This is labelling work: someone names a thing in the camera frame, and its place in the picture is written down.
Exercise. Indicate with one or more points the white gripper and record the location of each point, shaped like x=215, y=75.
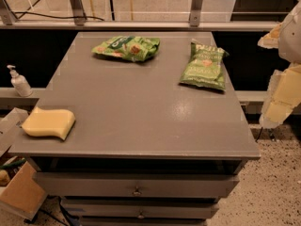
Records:
x=292, y=40

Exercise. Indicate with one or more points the green jalapeno chip bag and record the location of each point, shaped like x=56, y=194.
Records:
x=204, y=68

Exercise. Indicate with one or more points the green snack bag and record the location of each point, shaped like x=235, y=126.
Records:
x=130, y=48

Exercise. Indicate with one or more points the yellow sponge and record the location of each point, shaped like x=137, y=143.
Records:
x=49, y=123

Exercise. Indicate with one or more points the grey drawer cabinet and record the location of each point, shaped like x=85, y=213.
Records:
x=139, y=119

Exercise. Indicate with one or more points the top grey drawer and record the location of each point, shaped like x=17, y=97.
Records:
x=136, y=185

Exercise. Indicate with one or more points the grey drawer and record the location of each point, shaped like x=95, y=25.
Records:
x=139, y=209
x=136, y=185

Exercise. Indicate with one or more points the middle grey drawer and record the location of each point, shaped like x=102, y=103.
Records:
x=139, y=209

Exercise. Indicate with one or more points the white pump bottle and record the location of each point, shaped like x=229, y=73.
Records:
x=19, y=82

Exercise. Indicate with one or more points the cardboard box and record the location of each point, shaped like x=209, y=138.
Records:
x=22, y=196

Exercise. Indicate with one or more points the metal railing frame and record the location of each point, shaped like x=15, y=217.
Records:
x=172, y=15

